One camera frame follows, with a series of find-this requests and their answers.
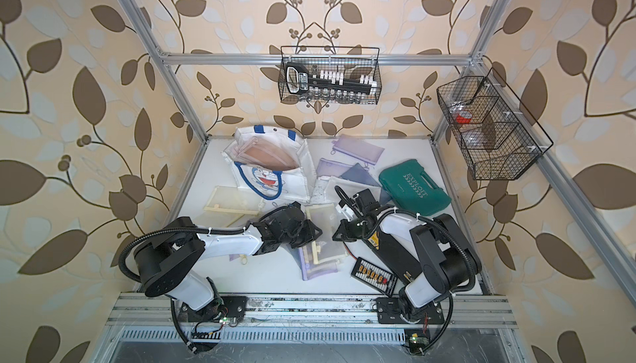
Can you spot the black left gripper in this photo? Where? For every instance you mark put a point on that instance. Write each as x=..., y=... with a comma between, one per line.
x=311, y=234

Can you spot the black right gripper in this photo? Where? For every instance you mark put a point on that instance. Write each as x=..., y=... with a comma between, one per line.
x=347, y=235

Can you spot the purple mesh pouch pile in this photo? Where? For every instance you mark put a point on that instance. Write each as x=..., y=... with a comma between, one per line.
x=310, y=269

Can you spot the pink mesh pouch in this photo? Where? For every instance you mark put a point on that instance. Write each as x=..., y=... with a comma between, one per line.
x=264, y=154

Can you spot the yellow trimmed mesh pouch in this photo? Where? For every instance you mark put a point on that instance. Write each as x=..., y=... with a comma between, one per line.
x=325, y=250

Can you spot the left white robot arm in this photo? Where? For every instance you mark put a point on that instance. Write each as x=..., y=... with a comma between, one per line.
x=163, y=261

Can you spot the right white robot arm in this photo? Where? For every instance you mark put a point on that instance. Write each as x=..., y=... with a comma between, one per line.
x=430, y=256

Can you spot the white Doraemon canvas bag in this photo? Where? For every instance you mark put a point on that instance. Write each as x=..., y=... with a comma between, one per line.
x=294, y=185

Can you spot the blue-grey mesh pouch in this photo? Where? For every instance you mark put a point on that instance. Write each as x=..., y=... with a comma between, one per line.
x=359, y=174

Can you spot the yellow mesh pouch left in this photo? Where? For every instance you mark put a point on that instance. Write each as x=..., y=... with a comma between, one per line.
x=229, y=205

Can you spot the small purple yellow pouch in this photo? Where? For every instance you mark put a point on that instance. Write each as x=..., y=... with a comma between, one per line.
x=242, y=259

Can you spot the purple mesh pouch near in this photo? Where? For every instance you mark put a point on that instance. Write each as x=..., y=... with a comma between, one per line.
x=330, y=168

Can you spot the purple mesh pouch far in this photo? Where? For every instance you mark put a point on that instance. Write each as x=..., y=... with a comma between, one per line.
x=358, y=149

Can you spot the black charger board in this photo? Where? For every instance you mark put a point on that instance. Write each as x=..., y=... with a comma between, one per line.
x=374, y=276

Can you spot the black box yellow label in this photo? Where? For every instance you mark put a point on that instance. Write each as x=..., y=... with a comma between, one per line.
x=395, y=256

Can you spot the green plastic tool case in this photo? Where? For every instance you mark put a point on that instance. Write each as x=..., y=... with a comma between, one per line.
x=412, y=189

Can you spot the black wire basket back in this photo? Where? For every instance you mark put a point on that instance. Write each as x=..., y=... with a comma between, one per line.
x=329, y=75

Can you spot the black wire basket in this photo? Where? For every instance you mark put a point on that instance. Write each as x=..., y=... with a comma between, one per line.
x=329, y=75
x=498, y=135

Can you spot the black wire basket right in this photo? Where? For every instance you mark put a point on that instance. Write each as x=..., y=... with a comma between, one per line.
x=498, y=135

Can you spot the aluminium frame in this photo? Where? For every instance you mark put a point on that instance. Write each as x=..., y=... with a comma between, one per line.
x=531, y=104

